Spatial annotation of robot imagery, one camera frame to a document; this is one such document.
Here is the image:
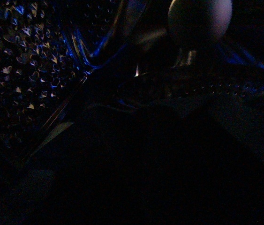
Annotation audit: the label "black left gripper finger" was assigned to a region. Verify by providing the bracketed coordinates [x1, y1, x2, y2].
[20, 75, 89, 166]

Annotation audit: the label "dark navy knit garment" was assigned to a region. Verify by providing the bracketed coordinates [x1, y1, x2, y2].
[16, 93, 264, 225]

